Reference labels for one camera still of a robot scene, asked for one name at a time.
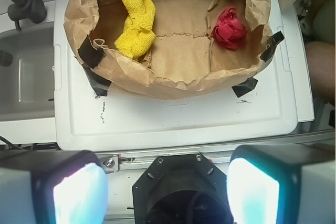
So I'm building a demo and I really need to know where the gripper left finger pad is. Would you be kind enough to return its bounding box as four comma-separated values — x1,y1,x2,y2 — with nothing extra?
1,150,109,223

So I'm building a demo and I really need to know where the gripper right finger pad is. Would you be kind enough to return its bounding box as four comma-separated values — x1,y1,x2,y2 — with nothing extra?
227,144,335,223

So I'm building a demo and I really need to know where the crumpled red paper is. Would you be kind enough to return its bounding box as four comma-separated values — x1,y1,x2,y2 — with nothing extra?
211,6,247,50

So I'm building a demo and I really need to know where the white plastic bin lid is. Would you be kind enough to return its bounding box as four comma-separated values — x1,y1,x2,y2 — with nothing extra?
54,0,298,152

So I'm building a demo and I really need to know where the white sink basin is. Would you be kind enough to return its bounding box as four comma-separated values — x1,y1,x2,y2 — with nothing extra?
1,22,55,122

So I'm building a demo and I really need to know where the black tape front right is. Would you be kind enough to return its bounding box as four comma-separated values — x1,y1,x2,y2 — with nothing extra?
232,77,258,98

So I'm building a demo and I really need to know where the black tape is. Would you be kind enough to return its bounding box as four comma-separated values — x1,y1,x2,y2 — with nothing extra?
84,68,111,97
232,77,258,98

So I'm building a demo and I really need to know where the black tape front left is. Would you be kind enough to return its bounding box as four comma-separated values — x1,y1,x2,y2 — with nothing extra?
84,68,111,97

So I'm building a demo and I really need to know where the black tape rim left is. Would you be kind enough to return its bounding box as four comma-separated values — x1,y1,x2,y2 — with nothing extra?
78,36,106,69

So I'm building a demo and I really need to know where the black tape rim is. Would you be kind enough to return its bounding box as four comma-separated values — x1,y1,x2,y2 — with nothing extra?
78,36,106,69
260,30,285,64

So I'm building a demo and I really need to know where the black tape rim right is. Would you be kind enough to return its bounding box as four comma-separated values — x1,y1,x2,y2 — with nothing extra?
260,30,285,64

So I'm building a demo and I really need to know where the black faucet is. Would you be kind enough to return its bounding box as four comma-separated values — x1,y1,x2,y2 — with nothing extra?
7,0,47,31

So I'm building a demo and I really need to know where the yellow microfiber cloth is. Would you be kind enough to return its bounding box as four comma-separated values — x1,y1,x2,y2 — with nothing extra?
114,0,156,60

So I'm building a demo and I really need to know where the brown paper bag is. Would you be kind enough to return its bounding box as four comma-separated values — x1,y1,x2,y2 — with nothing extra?
64,0,272,100

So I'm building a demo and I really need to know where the aluminium rail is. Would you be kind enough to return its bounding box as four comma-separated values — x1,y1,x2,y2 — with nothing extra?
97,129,335,174

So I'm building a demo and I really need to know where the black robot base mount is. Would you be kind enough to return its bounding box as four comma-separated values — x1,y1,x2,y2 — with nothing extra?
132,155,234,223

